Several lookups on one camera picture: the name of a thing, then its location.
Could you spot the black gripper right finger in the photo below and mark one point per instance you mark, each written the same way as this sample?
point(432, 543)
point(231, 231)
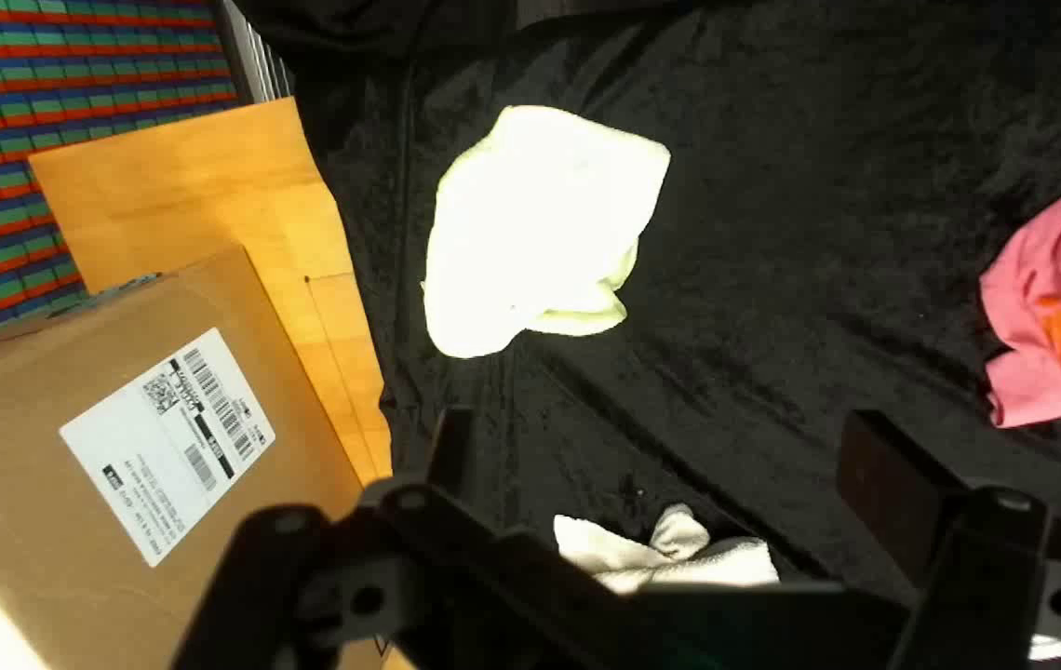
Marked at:
point(987, 582)

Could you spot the colourful striped backdrop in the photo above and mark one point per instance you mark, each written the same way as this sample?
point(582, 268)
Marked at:
point(56, 98)

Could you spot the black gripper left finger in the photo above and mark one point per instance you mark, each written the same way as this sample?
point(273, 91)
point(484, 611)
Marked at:
point(344, 582)

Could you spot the orange wooden board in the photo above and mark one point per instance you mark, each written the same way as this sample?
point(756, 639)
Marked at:
point(217, 186)

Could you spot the pink cloth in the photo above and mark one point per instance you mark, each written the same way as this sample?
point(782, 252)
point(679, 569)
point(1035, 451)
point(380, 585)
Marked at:
point(1051, 286)

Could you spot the black velvet tablecloth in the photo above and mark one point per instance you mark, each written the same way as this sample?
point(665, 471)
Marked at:
point(803, 248)

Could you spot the cardboard box with white label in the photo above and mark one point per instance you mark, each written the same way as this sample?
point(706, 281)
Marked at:
point(32, 523)

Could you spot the cream folded cloth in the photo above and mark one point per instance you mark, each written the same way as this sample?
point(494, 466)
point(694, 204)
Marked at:
point(541, 224)

